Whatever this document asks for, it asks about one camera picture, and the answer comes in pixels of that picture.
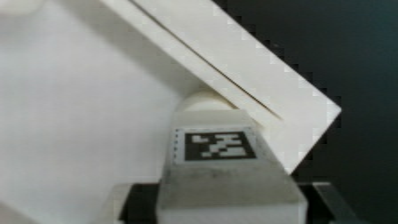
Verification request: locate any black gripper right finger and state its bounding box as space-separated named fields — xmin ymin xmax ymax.
xmin=299 ymin=182 xmax=360 ymax=224

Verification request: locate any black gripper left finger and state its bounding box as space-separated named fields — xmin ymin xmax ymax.
xmin=99 ymin=181 xmax=164 ymax=224

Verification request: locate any white table leg with tag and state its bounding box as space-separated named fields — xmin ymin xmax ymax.
xmin=157 ymin=91 xmax=308 ymax=224

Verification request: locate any white square tabletop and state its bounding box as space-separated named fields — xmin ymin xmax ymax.
xmin=0 ymin=0 xmax=342 ymax=224

